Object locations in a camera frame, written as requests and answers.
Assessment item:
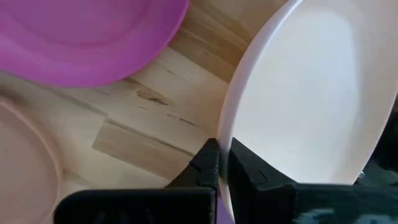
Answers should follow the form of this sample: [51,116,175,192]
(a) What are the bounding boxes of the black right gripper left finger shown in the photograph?
[53,138,220,224]

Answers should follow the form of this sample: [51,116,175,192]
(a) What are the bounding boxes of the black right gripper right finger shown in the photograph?
[228,138,398,224]

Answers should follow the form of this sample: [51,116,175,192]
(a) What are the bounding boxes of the tan plates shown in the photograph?
[216,0,398,222]

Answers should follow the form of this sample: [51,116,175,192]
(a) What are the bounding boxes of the peach plastic plate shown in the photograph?
[0,96,63,224]

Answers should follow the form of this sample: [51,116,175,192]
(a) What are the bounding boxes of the magenta pink plastic plate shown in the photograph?
[0,0,190,88]

